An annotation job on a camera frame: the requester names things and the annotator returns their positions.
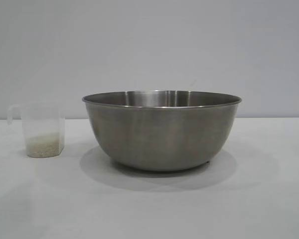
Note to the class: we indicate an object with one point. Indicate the stainless steel mixing bowl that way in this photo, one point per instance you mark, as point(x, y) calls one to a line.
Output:
point(162, 134)

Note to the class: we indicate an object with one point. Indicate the clear plastic measuring cup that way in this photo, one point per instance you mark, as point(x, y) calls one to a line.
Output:
point(43, 118)

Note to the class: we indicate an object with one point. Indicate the white rice grains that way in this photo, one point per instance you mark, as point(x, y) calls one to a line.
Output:
point(42, 145)

